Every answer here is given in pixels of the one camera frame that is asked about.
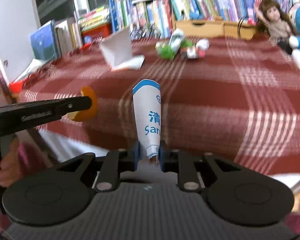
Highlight stack of flat books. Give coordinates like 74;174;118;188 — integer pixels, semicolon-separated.
77;6;110;32

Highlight red white plaid tablecloth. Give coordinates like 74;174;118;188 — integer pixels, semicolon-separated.
20;38;300;174

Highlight orange peel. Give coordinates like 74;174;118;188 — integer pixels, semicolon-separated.
67;86;97;122

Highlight wooden drawer box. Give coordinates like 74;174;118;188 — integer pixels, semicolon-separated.
173;17;256;40

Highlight red striped sleeve left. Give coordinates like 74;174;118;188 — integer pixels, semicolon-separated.
0;129;51;230

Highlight brown haired doll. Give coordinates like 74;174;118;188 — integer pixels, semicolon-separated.
254;0;295;55

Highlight white blue paper packet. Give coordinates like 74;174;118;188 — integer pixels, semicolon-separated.
133;79;161;160

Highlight row of upright books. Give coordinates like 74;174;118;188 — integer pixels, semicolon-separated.
108;0;291;39

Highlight red striped sleeve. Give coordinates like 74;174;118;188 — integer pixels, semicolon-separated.
0;129;51;230
284;212;300;235

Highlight person left hand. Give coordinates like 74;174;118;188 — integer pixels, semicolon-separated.
0;137;22;187

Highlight white open box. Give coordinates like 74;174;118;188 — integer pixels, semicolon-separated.
99;27;145;71

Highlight red striped sleeve right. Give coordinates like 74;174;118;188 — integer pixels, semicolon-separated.
284;212;300;235

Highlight green white trash pile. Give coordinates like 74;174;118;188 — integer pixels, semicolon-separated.
155;29;210;60

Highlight books at left edge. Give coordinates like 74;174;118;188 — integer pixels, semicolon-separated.
30;17;83;61

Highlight black cable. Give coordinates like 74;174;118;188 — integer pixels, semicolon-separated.
237;16;256;40

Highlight red plastic basket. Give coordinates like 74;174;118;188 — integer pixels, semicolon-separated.
81;23;112;44

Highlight miniature bicycle model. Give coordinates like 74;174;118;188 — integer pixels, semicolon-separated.
130;25;161;41

